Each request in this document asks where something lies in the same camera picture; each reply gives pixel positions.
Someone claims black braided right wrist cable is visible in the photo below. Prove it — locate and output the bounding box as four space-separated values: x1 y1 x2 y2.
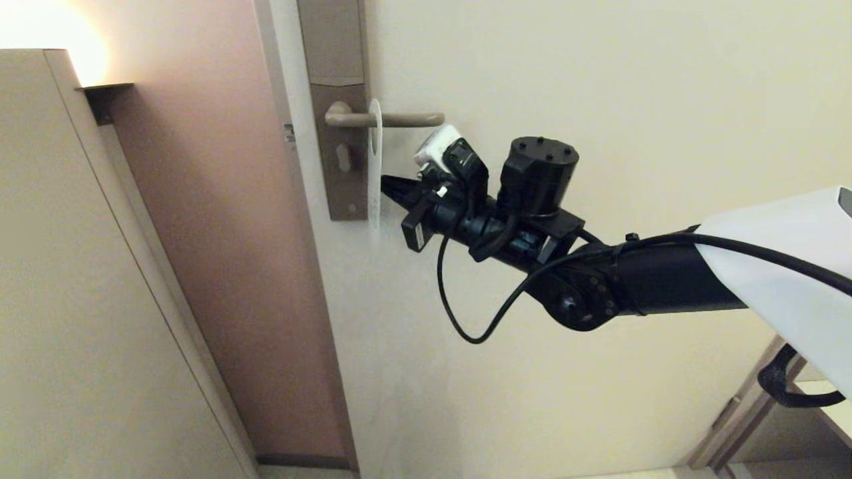
468 213 527 263

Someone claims beige cabinet panel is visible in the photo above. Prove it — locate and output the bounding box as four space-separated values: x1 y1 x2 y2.
0 49 260 479

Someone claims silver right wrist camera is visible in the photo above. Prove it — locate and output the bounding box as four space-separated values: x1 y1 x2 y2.
413 124 477 175

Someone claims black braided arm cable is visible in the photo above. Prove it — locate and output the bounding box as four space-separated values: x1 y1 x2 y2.
757 344 847 408

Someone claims beige metal door handle lever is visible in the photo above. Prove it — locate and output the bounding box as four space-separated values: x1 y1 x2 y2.
324 101 445 128

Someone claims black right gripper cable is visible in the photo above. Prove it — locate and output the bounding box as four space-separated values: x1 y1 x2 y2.
437 230 852 345

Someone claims pale wardrobe shelf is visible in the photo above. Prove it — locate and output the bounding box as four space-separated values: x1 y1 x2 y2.
805 381 852 450

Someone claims cream door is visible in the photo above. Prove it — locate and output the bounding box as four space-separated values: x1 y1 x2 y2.
270 0 852 476

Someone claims dark wall lamp bracket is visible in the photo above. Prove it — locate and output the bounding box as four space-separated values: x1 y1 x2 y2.
75 83 134 127

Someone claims black right camera bracket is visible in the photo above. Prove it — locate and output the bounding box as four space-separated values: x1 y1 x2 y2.
426 140 490 214

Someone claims blue do-not-disturb door hanger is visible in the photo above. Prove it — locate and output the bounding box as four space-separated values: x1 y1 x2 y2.
367 98 383 230

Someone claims brown door lock plate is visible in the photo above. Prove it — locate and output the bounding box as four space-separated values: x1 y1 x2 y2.
296 0 379 222

